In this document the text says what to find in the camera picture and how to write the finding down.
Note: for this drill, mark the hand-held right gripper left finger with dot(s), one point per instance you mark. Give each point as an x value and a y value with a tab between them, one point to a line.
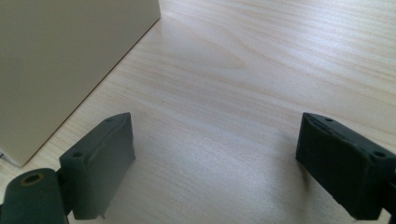
99	165

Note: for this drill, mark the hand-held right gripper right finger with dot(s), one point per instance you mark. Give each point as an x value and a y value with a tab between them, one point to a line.
342	168

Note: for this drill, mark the beige box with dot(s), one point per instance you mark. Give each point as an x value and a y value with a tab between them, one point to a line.
62	68

